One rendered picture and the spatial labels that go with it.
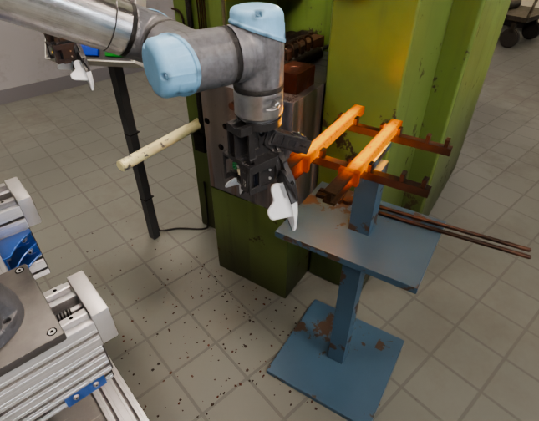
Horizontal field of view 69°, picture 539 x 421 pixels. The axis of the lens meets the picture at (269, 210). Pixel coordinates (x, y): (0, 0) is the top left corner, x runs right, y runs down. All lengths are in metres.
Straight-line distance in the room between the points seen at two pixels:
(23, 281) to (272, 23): 0.66
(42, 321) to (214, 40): 0.56
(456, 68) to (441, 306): 0.99
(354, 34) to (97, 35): 0.88
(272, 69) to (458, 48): 1.21
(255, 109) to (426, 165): 1.38
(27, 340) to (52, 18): 0.50
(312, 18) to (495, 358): 1.52
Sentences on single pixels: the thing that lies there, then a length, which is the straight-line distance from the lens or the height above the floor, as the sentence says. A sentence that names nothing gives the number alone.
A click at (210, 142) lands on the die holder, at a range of 1.54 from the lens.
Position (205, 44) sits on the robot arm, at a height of 1.26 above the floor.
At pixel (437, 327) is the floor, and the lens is 1.86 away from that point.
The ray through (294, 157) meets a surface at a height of 0.95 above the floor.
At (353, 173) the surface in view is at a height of 0.94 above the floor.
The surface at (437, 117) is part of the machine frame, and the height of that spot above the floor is 0.71.
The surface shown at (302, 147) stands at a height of 1.06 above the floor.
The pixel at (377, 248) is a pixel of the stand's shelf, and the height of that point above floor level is 0.67.
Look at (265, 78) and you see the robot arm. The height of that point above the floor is 1.20.
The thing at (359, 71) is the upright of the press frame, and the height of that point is 0.98.
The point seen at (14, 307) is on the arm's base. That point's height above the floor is 0.85.
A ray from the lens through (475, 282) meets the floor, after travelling 2.11.
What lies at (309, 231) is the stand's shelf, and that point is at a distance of 1.12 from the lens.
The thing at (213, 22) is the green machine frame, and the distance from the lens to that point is 1.63.
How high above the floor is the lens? 1.39
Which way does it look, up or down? 38 degrees down
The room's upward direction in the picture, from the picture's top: straight up
